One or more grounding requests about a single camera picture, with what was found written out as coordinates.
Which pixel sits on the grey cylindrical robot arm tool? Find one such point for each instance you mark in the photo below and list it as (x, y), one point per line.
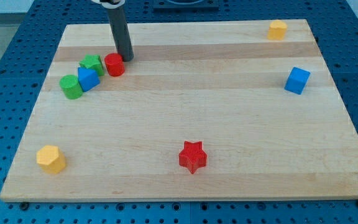
(119, 29)

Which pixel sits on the red star block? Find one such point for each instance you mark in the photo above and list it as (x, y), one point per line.
(193, 156)

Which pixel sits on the green star block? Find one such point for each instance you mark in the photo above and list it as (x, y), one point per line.
(93, 62)

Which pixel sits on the wooden board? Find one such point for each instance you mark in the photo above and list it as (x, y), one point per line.
(221, 83)

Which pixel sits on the red cylinder block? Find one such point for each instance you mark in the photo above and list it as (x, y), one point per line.
(114, 64)

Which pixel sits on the blue triangle block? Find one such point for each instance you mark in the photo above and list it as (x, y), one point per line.
(88, 78)

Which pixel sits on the green cylinder block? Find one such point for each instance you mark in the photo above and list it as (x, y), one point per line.
(71, 87)

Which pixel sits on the blue cube block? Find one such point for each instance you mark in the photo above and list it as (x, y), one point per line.
(297, 80)

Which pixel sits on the yellow heart block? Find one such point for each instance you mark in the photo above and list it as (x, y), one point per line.
(277, 30)

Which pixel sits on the yellow hexagon block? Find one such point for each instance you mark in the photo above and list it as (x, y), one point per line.
(51, 159)

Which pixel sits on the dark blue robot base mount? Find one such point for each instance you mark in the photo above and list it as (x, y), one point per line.
(166, 5)

